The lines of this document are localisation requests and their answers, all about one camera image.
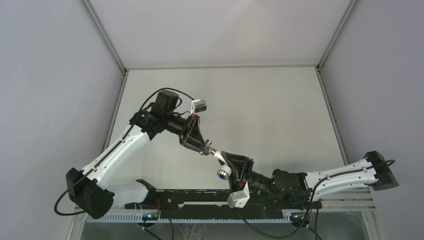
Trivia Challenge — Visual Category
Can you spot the white plastic water faucet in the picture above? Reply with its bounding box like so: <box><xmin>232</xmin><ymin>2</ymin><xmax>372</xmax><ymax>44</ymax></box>
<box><xmin>210</xmin><ymin>148</ymin><xmax>232</xmax><ymax>180</ymax></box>

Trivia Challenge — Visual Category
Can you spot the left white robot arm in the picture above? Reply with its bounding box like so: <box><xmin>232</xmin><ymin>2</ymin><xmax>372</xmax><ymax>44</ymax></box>
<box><xmin>65</xmin><ymin>87</ymin><xmax>209</xmax><ymax>219</ymax></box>

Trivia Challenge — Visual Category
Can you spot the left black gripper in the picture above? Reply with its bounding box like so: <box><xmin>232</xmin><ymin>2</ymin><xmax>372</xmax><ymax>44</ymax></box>
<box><xmin>164</xmin><ymin>113</ymin><xmax>209</xmax><ymax>156</ymax></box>

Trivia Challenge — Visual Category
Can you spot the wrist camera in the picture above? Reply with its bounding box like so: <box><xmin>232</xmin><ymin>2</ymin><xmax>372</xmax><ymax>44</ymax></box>
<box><xmin>190</xmin><ymin>99</ymin><xmax>207</xmax><ymax>114</ymax></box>
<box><xmin>227</xmin><ymin>182</ymin><xmax>250</xmax><ymax>209</ymax></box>

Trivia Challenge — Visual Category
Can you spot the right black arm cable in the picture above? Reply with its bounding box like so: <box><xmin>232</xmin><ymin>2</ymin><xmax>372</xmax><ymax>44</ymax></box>
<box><xmin>233</xmin><ymin>159</ymin><xmax>397</xmax><ymax>240</ymax></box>

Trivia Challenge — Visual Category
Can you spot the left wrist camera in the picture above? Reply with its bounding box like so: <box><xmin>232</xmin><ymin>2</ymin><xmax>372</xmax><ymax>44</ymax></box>
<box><xmin>190</xmin><ymin>99</ymin><xmax>207</xmax><ymax>114</ymax></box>

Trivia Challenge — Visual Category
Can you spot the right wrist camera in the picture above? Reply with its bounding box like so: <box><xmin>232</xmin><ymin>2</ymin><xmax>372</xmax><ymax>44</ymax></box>
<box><xmin>227</xmin><ymin>182</ymin><xmax>250</xmax><ymax>209</ymax></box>

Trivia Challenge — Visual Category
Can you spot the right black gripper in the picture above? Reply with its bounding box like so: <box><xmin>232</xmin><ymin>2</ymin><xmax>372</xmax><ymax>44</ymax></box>
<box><xmin>218</xmin><ymin>152</ymin><xmax>281</xmax><ymax>203</ymax></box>

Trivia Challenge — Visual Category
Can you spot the white slotted cable duct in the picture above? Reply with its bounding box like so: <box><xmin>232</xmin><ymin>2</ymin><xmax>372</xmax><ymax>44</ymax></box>
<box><xmin>86</xmin><ymin>211</ymin><xmax>292</xmax><ymax>224</ymax></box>

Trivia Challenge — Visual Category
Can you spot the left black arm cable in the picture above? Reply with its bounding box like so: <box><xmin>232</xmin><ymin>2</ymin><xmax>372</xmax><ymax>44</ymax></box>
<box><xmin>53</xmin><ymin>87</ymin><xmax>196</xmax><ymax>217</ymax></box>

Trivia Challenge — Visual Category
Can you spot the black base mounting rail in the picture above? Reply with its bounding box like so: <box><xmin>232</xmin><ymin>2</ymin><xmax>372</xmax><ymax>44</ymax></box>
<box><xmin>124</xmin><ymin>189</ymin><xmax>308</xmax><ymax>219</ymax></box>

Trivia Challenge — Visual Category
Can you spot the metal tee pipe fitting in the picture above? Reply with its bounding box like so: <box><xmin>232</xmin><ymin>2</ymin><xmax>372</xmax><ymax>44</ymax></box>
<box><xmin>200</xmin><ymin>139</ymin><xmax>217</xmax><ymax>156</ymax></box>

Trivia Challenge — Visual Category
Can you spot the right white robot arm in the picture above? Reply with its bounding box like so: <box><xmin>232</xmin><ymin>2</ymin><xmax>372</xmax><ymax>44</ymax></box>
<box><xmin>213</xmin><ymin>150</ymin><xmax>399</xmax><ymax>210</ymax></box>

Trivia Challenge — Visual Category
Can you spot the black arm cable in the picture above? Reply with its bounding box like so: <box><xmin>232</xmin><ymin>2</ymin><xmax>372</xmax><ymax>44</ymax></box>
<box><xmin>233</xmin><ymin>159</ymin><xmax>397</xmax><ymax>240</ymax></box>
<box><xmin>53</xmin><ymin>87</ymin><xmax>196</xmax><ymax>217</ymax></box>

